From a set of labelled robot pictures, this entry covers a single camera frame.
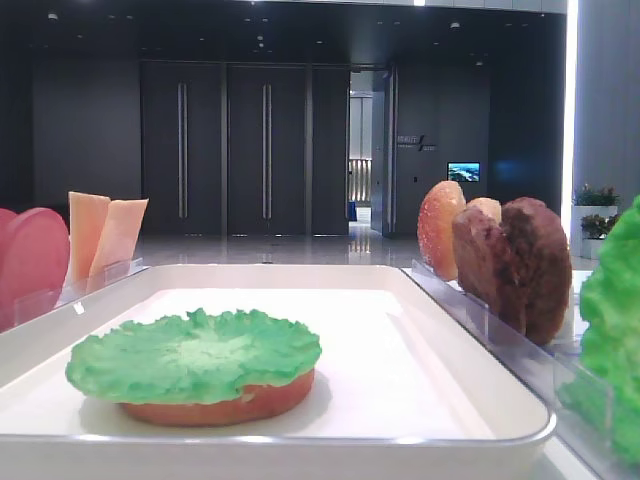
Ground red tomato slice front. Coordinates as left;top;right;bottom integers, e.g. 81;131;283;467
1;207;70;307

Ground red tomato slice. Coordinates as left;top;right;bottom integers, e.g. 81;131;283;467
0;208;18;261
1;207;70;307

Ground brown meat patty left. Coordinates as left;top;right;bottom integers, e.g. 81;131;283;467
452;207;525;334

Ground bun slice behind patties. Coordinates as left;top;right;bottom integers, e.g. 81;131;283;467
467;197;502;224

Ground green lettuce leaf on bun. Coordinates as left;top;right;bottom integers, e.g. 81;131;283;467
65;308;322;404

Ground orange cheese slice left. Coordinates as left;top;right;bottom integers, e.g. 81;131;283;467
68;191;111;283

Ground red tomato slice rear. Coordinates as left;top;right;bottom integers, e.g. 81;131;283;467
0;208;18;261

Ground green lettuce leaf in rack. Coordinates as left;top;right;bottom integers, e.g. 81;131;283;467
559;199;639;466

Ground sesame bun top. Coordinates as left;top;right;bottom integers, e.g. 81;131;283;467
417;180;466;281

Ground bottom bun slice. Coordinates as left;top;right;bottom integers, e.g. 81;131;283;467
120;368;315;427

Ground white rectangular tray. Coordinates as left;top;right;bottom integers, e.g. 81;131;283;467
1;265;556;479

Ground clear acrylic rack right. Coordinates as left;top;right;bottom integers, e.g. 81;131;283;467
410;257;640;480

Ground clear acrylic rack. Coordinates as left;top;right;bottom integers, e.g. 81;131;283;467
410;257;640;480
1;258;144;332

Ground potted plants in planter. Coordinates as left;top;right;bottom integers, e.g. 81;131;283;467
570;184;620;259

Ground clear acrylic rack left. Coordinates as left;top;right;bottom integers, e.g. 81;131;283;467
1;258;144;332

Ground wall display screen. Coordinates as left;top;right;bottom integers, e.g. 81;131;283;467
447;162;480;183

